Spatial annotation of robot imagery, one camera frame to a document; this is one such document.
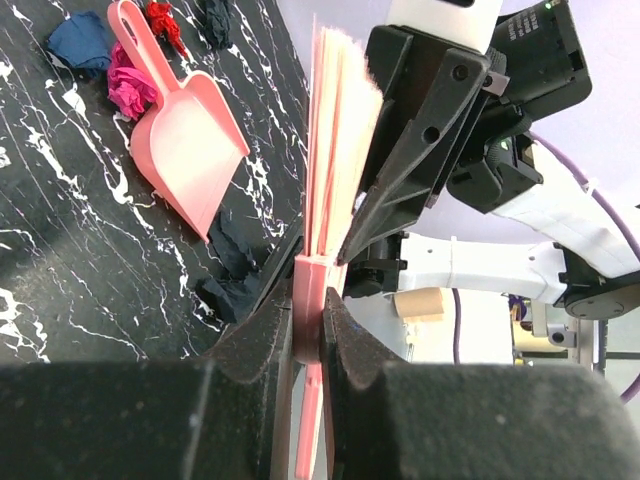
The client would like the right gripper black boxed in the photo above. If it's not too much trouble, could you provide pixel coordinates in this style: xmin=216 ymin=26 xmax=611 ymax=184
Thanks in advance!
xmin=337 ymin=1 xmax=592 ymax=265

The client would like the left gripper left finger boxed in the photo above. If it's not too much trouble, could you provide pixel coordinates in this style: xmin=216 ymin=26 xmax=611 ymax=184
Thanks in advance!
xmin=1 ymin=223 xmax=302 ymax=479

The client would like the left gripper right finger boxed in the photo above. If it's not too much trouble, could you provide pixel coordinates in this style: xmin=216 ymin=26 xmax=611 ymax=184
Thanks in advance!
xmin=322 ymin=289 xmax=639 ymax=479

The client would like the pink hand brush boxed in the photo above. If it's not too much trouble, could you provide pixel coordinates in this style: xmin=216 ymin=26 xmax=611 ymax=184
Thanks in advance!
xmin=292 ymin=24 xmax=383 ymax=479

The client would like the pink plastic dustpan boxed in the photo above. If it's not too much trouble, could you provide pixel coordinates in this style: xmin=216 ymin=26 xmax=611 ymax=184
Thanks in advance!
xmin=107 ymin=1 xmax=250 ymax=242

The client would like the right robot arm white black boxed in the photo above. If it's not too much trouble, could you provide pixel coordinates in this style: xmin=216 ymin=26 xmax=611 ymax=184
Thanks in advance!
xmin=339 ymin=1 xmax=639 ymax=320

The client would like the cardboard tube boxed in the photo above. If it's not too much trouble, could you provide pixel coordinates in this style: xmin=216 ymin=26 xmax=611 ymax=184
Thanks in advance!
xmin=393 ymin=287 xmax=445 ymax=323

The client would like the black paper scrap front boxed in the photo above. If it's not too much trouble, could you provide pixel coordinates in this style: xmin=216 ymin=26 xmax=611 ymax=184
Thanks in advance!
xmin=195 ymin=209 xmax=268 ymax=325

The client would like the black paper scrap near bucket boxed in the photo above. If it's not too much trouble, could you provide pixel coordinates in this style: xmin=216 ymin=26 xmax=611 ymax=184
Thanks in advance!
xmin=199 ymin=0 xmax=234 ymax=50

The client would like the red paper scrap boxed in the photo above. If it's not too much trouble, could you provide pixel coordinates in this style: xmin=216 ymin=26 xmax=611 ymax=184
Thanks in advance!
xmin=145 ymin=1 xmax=187 ymax=58

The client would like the magenta paper scrap right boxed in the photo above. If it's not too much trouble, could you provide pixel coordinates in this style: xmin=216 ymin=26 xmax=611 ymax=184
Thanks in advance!
xmin=107 ymin=42 xmax=158 ymax=120

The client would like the blue paper scrap right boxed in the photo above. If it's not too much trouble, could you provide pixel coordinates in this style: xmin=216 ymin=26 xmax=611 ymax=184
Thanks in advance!
xmin=47 ymin=11 xmax=111 ymax=77

